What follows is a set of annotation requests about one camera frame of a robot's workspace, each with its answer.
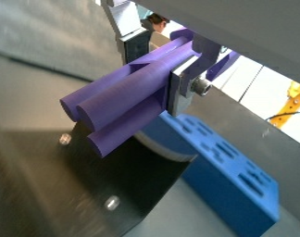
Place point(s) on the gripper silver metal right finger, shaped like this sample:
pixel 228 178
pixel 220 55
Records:
pixel 187 80

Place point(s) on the blue foam shape board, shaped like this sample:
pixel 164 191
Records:
pixel 234 185

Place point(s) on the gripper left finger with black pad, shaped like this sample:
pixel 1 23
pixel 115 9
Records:
pixel 132 35

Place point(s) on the purple three prong object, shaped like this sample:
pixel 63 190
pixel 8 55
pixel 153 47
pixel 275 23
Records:
pixel 120 103

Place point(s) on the black curved fixture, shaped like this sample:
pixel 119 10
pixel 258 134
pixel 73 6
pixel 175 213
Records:
pixel 64 192

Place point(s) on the yellow metal frame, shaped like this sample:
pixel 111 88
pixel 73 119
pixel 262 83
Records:
pixel 291 108

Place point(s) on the person in background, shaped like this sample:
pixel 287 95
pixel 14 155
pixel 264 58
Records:
pixel 155 23

